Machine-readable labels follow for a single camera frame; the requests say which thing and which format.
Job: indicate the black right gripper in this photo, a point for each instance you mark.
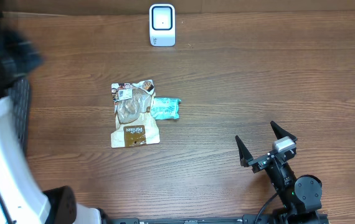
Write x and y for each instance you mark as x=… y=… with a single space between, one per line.
x=261 y=162

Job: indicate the teal tissue pack wrapper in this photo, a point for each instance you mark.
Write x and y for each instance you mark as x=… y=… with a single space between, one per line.
x=165 y=108

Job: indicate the brown snack pouch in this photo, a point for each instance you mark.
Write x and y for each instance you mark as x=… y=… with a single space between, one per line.
x=134 y=123

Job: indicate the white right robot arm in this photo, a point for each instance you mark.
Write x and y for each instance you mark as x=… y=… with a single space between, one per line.
x=297 y=199

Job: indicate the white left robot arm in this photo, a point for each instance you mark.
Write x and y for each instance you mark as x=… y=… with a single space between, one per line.
x=21 y=199

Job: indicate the white barcode scanner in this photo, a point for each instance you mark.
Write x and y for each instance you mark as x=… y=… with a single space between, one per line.
x=162 y=25

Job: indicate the grey plastic basket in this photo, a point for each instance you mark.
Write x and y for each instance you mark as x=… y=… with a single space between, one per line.
x=20 y=95

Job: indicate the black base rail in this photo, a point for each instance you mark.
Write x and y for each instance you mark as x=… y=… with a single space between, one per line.
x=211 y=221

